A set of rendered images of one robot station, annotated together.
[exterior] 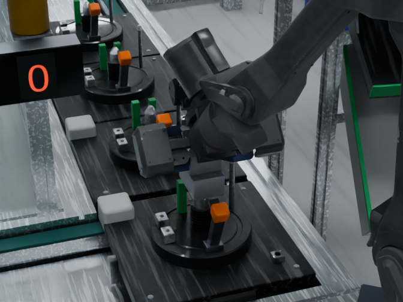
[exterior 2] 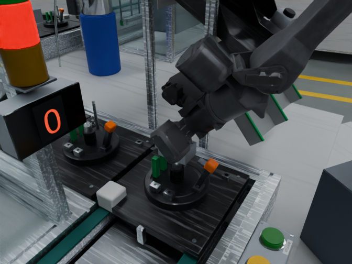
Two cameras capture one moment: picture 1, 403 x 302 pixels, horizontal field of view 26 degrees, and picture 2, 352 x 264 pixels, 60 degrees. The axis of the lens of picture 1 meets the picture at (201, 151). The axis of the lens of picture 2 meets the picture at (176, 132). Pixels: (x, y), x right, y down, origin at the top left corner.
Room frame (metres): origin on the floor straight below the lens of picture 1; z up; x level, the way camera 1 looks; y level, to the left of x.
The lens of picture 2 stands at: (0.61, 0.31, 1.43)
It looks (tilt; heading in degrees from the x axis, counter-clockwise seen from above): 33 degrees down; 321
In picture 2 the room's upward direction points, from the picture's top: straight up
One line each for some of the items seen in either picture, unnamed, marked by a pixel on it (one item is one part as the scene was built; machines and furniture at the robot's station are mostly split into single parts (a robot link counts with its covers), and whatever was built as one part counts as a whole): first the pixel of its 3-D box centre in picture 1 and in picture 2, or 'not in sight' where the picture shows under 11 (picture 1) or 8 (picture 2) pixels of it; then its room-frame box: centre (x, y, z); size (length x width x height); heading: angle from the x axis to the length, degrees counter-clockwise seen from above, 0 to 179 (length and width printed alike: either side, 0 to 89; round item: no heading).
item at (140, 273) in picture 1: (201, 243); (176, 189); (0.98, 0.00, 0.96); 0.24 x 0.24 x 0.02; 18
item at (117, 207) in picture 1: (116, 213); (111, 196); (1.05, 0.12, 0.97); 0.05 x 0.05 x 0.04; 18
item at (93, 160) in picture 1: (151, 127); (89, 134); (1.23, 0.08, 1.01); 0.24 x 0.24 x 0.13; 18
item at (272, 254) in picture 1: (277, 256); (226, 176); (0.94, -0.10, 0.97); 0.02 x 0.02 x 0.01; 18
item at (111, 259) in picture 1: (113, 269); (141, 234); (0.94, 0.12, 0.95); 0.01 x 0.01 x 0.04; 18
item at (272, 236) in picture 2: not in sight; (272, 239); (0.78, -0.05, 0.96); 0.04 x 0.04 x 0.02
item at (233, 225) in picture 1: (201, 232); (176, 183); (0.98, 0.00, 0.98); 0.14 x 0.14 x 0.02
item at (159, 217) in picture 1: (162, 220); (155, 187); (0.99, 0.05, 1.00); 0.02 x 0.01 x 0.02; 18
